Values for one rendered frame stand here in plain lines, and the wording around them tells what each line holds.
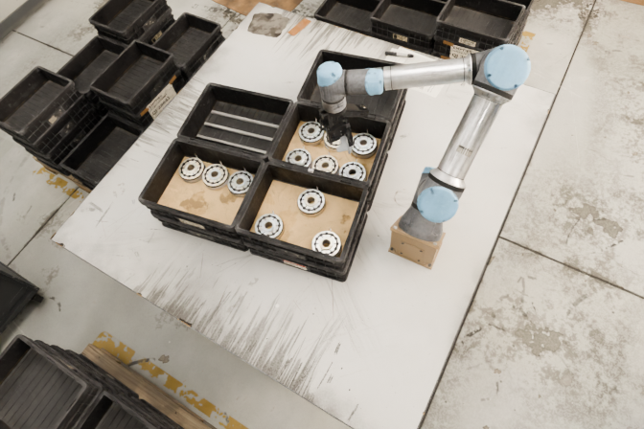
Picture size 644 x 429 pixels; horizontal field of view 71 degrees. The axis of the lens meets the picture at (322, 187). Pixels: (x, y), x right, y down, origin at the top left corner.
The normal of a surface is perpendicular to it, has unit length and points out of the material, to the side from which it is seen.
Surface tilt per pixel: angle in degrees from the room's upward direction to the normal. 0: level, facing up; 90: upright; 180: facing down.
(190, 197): 0
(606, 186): 0
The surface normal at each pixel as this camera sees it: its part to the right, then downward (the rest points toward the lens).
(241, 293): -0.10, -0.49
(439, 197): -0.25, 0.37
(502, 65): -0.15, 0.15
